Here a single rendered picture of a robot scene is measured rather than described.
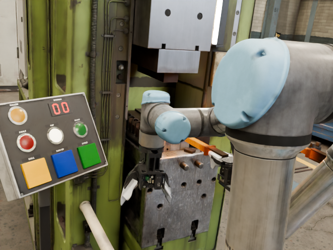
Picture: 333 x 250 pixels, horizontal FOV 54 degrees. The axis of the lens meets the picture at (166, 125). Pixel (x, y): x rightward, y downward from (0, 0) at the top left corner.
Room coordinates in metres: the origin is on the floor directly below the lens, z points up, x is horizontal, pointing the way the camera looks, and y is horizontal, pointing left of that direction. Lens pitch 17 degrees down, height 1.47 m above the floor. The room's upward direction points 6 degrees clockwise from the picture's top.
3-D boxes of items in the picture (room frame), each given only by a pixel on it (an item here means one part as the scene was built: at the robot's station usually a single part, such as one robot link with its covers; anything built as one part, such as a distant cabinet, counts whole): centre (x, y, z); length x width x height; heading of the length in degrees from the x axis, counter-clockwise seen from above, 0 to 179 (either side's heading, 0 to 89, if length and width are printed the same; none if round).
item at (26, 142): (0.90, 0.41, 1.09); 0.05 x 0.03 x 0.04; 120
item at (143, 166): (0.86, 0.03, 1.07); 0.09 x 0.08 x 0.12; 15
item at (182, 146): (1.56, 0.08, 0.96); 0.42 x 0.20 x 0.09; 30
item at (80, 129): (1.06, 0.29, 1.09); 0.05 x 0.03 x 0.04; 120
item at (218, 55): (1.65, -0.24, 1.27); 0.09 x 0.02 x 0.17; 120
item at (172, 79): (1.61, 0.07, 1.24); 0.30 x 0.07 x 0.06; 30
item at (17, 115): (0.93, 0.45, 1.16); 0.05 x 0.03 x 0.04; 120
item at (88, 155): (1.04, 0.26, 1.01); 0.07 x 0.05 x 0.07; 145
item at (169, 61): (1.56, 0.08, 1.32); 0.42 x 0.20 x 0.10; 30
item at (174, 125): (0.78, -0.02, 1.23); 0.11 x 0.11 x 0.08; 23
